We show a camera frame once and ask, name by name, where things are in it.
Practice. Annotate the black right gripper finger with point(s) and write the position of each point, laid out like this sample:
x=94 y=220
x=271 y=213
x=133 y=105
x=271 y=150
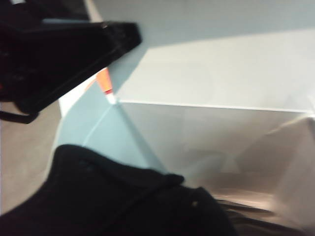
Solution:
x=61 y=56

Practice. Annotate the black face mask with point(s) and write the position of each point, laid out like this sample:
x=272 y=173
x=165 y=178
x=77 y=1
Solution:
x=98 y=196

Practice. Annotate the grey white mask box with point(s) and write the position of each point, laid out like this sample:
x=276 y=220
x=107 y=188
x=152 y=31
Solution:
x=209 y=73

